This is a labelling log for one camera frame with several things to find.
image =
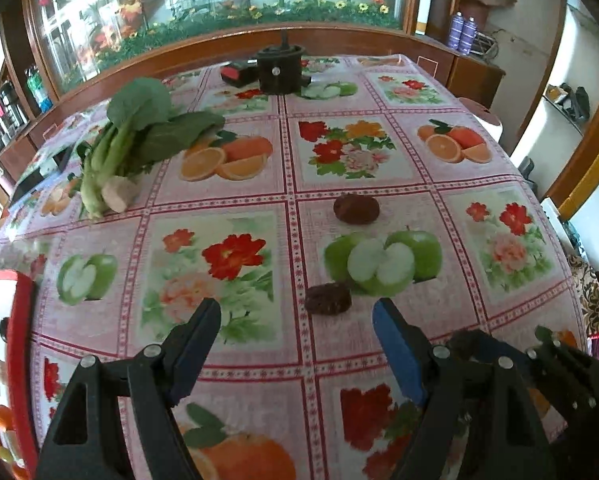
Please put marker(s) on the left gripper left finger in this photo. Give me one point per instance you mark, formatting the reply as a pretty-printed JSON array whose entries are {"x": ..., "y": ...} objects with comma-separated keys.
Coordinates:
[{"x": 85, "y": 439}]

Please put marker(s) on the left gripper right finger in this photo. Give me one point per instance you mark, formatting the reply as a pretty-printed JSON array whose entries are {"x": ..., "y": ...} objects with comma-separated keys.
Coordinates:
[{"x": 505, "y": 437}]

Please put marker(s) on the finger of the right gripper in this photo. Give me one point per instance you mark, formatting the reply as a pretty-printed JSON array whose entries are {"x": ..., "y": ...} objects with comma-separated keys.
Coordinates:
[
  {"x": 566, "y": 361},
  {"x": 478, "y": 345}
]

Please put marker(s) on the reddish date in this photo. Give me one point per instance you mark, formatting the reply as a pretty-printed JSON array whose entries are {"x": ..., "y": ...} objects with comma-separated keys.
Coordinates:
[{"x": 327, "y": 299}]

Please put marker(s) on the green grape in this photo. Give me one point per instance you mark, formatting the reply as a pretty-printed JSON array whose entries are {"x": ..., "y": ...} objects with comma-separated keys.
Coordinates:
[{"x": 5, "y": 455}]

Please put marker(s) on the dark red date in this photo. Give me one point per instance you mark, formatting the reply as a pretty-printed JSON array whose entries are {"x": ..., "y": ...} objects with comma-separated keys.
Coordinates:
[{"x": 355, "y": 209}]

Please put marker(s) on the red rimmed white tray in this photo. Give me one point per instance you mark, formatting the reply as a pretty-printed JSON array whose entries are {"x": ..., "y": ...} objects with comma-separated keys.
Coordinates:
[{"x": 17, "y": 293}]

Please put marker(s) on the floral plastic tablecloth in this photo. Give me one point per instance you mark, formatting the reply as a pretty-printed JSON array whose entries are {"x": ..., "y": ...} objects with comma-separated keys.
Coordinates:
[{"x": 246, "y": 217}]

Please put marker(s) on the black smartphone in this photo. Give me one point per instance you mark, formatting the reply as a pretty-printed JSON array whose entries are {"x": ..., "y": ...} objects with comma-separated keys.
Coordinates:
[{"x": 46, "y": 166}]

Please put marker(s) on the green bok choy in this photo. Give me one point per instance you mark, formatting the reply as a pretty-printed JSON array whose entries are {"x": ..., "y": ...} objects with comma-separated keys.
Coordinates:
[{"x": 142, "y": 129}]

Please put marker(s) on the purple spray can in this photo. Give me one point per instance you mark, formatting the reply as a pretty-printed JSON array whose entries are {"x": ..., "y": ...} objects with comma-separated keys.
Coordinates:
[
  {"x": 455, "y": 31},
  {"x": 467, "y": 36}
]

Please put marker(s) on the red black small box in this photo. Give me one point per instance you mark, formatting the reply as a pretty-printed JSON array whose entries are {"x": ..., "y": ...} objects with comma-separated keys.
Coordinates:
[{"x": 239, "y": 73}]

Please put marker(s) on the green plastic bottle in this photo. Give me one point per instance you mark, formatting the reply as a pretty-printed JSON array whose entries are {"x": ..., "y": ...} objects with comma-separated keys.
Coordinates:
[{"x": 37, "y": 88}]

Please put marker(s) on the black cylindrical grinder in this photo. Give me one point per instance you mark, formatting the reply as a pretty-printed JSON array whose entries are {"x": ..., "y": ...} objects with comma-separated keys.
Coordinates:
[{"x": 279, "y": 67}]

